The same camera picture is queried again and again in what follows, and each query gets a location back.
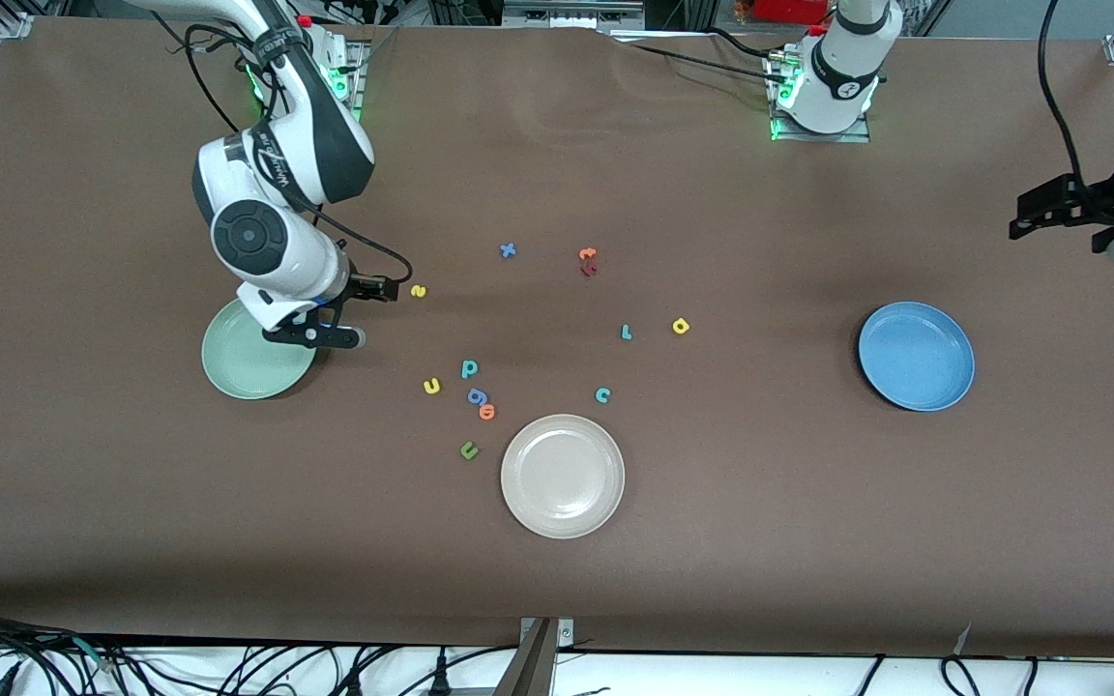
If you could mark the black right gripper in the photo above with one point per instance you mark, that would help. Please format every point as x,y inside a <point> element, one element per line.
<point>361,287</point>

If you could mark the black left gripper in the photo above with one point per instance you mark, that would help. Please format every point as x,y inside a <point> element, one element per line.
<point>1105,202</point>

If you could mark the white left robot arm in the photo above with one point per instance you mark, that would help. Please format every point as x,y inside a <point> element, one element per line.
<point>837,68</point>

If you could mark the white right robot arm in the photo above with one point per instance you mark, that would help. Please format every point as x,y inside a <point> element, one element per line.
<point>257,232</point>

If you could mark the green plate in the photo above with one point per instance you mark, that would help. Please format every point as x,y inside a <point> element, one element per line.
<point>248,372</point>

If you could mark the green letter u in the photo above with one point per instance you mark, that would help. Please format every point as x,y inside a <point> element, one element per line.
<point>465,451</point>

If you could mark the blue plate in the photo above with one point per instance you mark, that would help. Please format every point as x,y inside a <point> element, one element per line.
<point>916,357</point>

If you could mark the beige plate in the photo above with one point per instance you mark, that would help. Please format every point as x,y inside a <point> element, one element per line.
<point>563,476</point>

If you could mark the black crate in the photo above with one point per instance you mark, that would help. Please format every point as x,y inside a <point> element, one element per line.
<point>465,10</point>

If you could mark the red box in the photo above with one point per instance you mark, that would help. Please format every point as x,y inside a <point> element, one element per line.
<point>789,10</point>

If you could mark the grey device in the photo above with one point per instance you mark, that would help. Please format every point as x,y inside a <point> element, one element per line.
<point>571,14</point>

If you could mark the black plug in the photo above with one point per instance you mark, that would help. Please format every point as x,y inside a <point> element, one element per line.
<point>439,677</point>

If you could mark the brown table cover sheet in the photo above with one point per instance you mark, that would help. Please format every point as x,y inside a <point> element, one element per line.
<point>712,561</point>

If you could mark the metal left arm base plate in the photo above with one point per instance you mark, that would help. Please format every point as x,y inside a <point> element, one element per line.
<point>862,132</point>

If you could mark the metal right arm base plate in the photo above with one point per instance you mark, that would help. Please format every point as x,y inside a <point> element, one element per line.
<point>358,68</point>

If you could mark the metal table bracket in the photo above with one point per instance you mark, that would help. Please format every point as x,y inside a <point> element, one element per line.
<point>538,662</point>

